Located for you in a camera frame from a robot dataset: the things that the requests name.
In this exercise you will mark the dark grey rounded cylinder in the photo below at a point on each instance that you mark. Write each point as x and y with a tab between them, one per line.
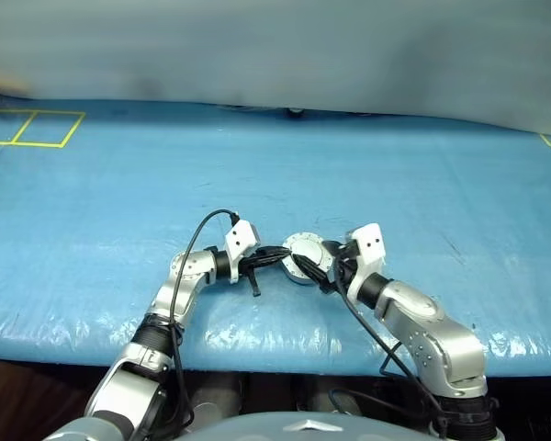
218	392
323	392

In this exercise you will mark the blue plastic table cover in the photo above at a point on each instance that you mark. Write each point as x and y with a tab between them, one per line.
165	184

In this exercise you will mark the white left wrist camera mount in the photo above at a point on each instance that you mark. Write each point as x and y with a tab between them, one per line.
241	239

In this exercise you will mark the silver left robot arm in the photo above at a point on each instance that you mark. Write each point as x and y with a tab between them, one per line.
183	280

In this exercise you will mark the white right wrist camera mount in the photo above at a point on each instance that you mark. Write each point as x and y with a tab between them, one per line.
369	243

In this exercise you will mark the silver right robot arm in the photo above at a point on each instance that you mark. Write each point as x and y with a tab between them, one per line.
422	317

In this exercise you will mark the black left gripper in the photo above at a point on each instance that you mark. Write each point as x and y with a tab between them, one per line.
253	280

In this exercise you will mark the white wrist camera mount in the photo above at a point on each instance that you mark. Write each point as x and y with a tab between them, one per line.
241	239
369	243

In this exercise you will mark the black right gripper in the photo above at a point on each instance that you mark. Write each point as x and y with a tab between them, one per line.
346	266

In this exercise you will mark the motor stator with copper windings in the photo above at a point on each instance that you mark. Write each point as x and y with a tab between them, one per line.
296	275

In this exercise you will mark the grey robot chest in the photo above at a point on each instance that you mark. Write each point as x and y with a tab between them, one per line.
275	429

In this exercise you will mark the small dark round object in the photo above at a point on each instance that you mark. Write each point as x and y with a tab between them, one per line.
295	111

